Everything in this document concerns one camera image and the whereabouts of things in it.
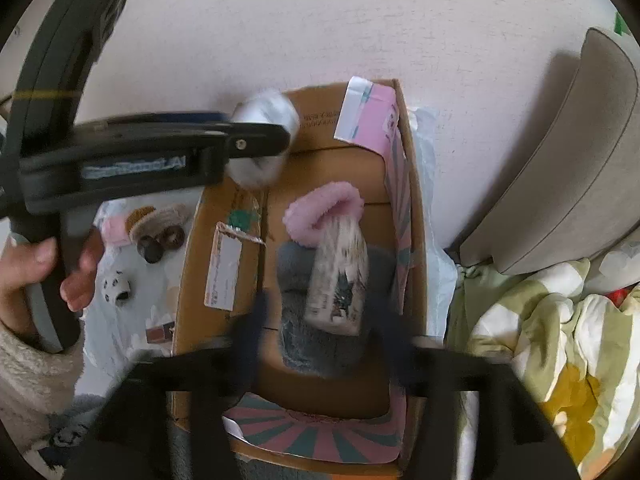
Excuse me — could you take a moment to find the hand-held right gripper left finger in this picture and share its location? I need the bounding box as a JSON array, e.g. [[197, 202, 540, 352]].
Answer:
[[75, 290, 273, 480]]

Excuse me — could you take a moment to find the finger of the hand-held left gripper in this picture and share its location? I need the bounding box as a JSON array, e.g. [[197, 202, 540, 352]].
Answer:
[[220, 120, 293, 159]]

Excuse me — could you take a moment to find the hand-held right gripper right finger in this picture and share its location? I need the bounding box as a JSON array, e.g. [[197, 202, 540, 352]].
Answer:
[[370, 290, 583, 480]]

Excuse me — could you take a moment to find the white fluffy ball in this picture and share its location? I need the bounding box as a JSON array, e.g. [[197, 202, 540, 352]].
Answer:
[[227, 87, 301, 191]]

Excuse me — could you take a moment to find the brown and white plush toy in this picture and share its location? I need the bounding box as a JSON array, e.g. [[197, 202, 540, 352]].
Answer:
[[125, 204, 192, 239]]

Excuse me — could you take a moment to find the cardboard box with pink print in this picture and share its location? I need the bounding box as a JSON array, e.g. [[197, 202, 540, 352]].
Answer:
[[167, 77, 432, 478]]

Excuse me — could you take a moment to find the person's left forearm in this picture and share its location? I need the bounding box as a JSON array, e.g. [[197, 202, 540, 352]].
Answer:
[[0, 320, 87, 453]]

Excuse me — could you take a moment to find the person's left hand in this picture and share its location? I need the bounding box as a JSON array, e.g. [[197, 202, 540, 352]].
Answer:
[[0, 227, 107, 336]]

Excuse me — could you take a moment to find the grey plush toy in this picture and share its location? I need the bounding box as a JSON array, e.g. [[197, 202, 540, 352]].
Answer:
[[275, 242, 392, 381]]

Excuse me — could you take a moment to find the pink soft pad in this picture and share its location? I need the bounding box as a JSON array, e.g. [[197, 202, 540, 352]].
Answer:
[[102, 215, 134, 249]]

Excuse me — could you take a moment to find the pink fluffy slipper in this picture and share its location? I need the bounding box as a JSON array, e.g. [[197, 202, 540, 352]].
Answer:
[[282, 182, 366, 249]]

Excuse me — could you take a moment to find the small red card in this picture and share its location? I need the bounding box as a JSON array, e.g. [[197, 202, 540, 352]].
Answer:
[[145, 323, 176, 345]]

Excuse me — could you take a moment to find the pale blue floral blanket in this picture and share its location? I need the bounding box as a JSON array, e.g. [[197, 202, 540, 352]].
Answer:
[[47, 194, 202, 466]]

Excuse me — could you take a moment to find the small white spotted ball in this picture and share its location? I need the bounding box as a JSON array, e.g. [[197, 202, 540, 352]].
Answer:
[[99, 269, 132, 307]]

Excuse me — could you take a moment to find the white plastic bag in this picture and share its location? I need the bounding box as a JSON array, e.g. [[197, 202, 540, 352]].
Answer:
[[405, 104, 462, 353]]

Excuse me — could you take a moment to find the green yellow white quilt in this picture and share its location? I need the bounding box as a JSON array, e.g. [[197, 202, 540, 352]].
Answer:
[[444, 240, 640, 480]]

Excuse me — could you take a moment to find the grey fuzzy cloth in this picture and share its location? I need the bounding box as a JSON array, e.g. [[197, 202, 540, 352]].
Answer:
[[46, 392, 126, 467]]

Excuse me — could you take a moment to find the beige cushion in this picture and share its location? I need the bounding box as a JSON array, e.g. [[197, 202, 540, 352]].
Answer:
[[457, 27, 640, 277]]

